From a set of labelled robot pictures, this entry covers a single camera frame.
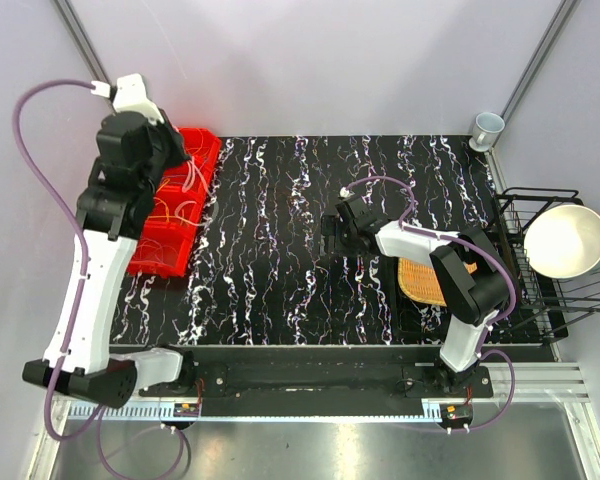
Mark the pink cable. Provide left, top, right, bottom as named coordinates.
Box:
left=137, top=237, right=181, bottom=269

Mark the white mug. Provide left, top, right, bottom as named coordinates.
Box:
left=469, top=112, right=505, bottom=152

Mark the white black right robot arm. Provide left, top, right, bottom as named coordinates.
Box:
left=320, top=195, right=517, bottom=397

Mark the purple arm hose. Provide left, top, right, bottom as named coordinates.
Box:
left=12, top=79, right=189, bottom=479
left=347, top=175, right=520, bottom=434

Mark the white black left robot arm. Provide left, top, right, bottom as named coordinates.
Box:
left=12, top=73, right=196, bottom=408

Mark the red storage bin row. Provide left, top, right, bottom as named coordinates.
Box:
left=127, top=128, right=222, bottom=278

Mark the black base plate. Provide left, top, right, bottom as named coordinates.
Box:
left=140, top=345, right=494, bottom=400

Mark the white bowl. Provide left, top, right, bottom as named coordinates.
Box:
left=523, top=204, right=600, bottom=280

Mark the yellow cable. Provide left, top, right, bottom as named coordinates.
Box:
left=152, top=197, right=181, bottom=229

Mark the purple left arm hose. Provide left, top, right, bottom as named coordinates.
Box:
left=12, top=79, right=189, bottom=479

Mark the purple right arm hose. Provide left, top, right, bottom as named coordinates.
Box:
left=347, top=175, right=520, bottom=434

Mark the black wire dish rack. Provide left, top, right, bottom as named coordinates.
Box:
left=487, top=188, right=600, bottom=327

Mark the woven bamboo tray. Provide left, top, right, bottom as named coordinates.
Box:
left=397, top=257, right=479, bottom=307

